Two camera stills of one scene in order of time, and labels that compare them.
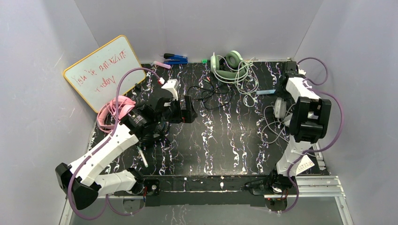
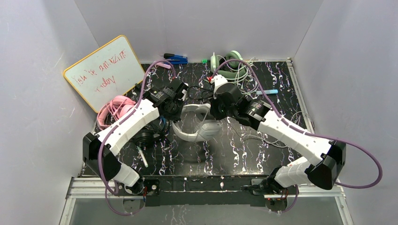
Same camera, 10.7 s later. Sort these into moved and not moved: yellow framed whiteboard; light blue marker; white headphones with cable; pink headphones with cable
Moved: white headphones with cable
Not moved: light blue marker; pink headphones with cable; yellow framed whiteboard
